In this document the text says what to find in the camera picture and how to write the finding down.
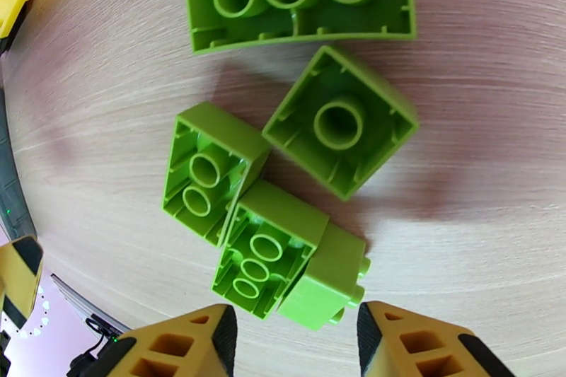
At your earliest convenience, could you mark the square green lego brick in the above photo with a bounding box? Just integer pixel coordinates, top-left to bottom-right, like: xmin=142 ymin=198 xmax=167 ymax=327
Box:
xmin=261 ymin=44 xmax=420 ymax=202

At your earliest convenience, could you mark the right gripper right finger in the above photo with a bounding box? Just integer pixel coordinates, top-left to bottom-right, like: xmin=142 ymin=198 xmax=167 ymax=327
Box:
xmin=357 ymin=301 xmax=516 ymax=377

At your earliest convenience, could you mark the left base control board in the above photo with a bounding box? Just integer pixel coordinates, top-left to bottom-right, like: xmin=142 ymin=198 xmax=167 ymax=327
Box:
xmin=66 ymin=317 xmax=123 ymax=377

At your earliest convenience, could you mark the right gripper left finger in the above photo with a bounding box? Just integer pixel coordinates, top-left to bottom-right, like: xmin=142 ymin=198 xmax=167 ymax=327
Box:
xmin=103 ymin=303 xmax=239 ymax=377

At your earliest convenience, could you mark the aluminium front rail platform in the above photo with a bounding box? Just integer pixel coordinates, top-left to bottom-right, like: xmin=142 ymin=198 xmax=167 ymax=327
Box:
xmin=49 ymin=273 xmax=130 ymax=333

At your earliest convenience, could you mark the large green lego brick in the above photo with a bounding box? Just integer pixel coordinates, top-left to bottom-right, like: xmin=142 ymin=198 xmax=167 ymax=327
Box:
xmin=183 ymin=0 xmax=418 ymax=57

